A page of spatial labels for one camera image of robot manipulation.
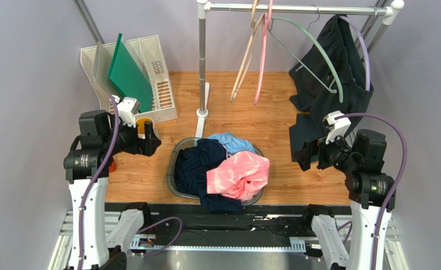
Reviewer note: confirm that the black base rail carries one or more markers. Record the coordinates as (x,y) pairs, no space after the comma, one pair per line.
(254,226)

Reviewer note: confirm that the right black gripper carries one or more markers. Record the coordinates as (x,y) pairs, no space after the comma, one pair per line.
(306,154)

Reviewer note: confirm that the grey folder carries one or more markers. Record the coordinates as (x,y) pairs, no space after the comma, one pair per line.
(99,80)

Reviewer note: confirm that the pink patterned shorts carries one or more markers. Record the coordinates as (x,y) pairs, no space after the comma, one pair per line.
(241,177)

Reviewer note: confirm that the red small box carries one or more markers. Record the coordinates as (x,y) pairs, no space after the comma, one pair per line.
(112,167)

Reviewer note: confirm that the yellow cup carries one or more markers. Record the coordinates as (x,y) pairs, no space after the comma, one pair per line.
(141,130)

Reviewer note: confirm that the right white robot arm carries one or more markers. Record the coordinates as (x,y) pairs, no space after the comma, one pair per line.
(368,187)

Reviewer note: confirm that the navy blue garment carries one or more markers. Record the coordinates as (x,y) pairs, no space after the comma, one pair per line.
(190,174)

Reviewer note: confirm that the green folder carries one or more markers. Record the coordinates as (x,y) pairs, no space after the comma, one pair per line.
(126,73)

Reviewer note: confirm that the grey laundry basket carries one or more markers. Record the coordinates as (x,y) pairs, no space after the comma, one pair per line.
(170,181)

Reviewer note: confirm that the light blue garment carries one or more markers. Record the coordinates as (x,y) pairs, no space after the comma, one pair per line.
(232,143)

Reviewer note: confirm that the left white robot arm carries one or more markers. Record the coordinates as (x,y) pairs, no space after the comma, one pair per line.
(103,135)

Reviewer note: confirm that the pink clothes hanger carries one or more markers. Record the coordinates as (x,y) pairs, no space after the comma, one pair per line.
(265,25)

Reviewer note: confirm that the metal clothes rack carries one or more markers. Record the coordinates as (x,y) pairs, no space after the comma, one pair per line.
(389,10)

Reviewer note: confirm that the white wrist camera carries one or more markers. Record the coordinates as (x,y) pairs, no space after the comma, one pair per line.
(336,127)
(127,109)

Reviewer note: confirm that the dark hanging shorts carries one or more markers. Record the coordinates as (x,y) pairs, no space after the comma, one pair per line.
(330,77)

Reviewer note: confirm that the purple clothes hanger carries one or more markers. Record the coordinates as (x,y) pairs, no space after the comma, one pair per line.
(364,50)

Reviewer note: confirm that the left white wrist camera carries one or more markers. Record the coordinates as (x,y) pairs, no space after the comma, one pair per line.
(127,109)

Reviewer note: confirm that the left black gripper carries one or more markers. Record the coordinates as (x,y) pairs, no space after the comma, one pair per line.
(146,147)

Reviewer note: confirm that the beige clothes hanger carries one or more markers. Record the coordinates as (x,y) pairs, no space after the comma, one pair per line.
(246,61)

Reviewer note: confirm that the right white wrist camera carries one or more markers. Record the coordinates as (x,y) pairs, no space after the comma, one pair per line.
(336,127)

